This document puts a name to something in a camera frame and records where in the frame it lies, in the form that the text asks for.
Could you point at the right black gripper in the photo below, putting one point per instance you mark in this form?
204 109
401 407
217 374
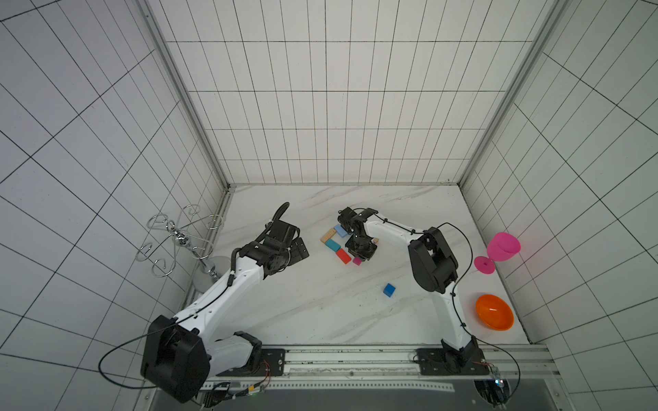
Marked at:
357 243

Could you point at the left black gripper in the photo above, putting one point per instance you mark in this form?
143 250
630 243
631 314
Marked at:
296 256

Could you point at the red block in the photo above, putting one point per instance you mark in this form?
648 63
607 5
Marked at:
344 257

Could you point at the light blue block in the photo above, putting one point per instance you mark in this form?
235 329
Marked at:
341 231

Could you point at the teal block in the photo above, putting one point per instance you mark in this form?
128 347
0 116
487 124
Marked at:
332 245

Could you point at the dark blue cube block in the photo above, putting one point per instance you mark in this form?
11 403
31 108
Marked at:
389 290

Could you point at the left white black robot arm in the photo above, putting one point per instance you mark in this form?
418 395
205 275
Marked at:
182 352

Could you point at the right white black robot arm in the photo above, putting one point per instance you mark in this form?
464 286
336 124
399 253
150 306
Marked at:
434 267

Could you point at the chrome cup holder rack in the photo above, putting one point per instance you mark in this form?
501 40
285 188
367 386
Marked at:
178 244

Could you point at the pink plastic goblet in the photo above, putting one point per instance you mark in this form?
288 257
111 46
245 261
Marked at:
502 247

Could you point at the orange plastic bowl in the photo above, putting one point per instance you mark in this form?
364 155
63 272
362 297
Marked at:
494 313

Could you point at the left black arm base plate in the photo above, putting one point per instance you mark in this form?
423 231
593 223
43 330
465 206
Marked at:
263 362

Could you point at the aluminium mounting rail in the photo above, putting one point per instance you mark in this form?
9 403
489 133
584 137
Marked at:
395 362

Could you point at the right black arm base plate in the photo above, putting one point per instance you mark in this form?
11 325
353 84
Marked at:
441 362

